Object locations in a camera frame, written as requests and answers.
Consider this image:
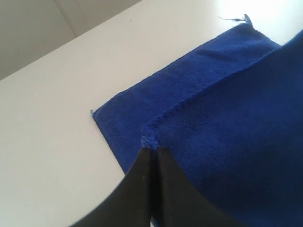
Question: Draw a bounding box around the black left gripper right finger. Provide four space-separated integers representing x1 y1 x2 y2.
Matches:
155 148 237 227

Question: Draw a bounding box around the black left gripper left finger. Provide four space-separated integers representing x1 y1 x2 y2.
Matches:
73 148 152 227

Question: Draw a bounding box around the blue microfiber cloth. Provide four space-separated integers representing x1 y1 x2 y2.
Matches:
93 22 303 227

